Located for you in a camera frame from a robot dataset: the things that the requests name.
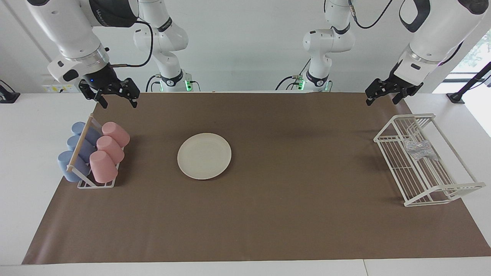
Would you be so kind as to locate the blue plastic cup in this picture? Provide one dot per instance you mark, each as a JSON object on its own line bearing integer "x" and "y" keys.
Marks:
{"x": 92, "y": 134}
{"x": 86, "y": 148}
{"x": 69, "y": 168}

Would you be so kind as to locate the brown paper table mat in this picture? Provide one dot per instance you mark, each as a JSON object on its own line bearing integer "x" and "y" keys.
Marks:
{"x": 268, "y": 214}

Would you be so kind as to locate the black angled stand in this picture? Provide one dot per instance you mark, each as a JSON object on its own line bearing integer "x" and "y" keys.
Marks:
{"x": 466, "y": 86}

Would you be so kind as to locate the white wall power outlet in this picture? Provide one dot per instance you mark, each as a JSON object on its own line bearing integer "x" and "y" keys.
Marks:
{"x": 57, "y": 88}

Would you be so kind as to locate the cream round plate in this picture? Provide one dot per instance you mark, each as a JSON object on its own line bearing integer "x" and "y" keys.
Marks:
{"x": 204, "y": 156}

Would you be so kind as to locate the black clamp mount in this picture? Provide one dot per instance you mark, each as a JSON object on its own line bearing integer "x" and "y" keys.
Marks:
{"x": 7, "y": 96}

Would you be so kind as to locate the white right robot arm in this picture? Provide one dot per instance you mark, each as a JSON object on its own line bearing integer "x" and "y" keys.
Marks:
{"x": 69, "y": 27}

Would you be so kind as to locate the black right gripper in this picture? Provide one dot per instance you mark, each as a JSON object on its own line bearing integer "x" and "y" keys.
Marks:
{"x": 105, "y": 78}

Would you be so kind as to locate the clear plastic cup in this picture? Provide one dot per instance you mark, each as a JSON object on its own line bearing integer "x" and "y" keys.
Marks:
{"x": 420, "y": 150}

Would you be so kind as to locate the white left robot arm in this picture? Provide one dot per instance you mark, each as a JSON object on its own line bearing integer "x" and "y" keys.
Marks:
{"x": 441, "y": 27}

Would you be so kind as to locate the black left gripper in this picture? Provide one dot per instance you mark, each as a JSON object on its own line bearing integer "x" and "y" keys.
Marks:
{"x": 402, "y": 82}

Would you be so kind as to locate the pink plastic cup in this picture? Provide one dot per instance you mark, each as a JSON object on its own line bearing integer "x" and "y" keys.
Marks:
{"x": 117, "y": 133}
{"x": 102, "y": 166}
{"x": 111, "y": 148}

